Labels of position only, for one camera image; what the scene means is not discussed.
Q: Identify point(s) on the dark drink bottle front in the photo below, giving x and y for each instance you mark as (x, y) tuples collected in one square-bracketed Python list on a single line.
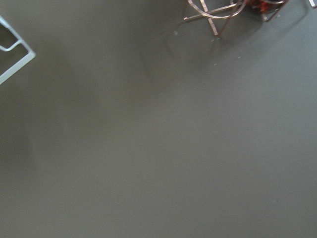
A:
[(265, 6)]

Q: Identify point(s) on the white wire cup rack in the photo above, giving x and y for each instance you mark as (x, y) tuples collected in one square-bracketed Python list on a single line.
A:
[(15, 53)]

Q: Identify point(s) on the copper wire bottle rack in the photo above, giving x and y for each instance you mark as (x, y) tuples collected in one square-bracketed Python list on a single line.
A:
[(218, 18)]

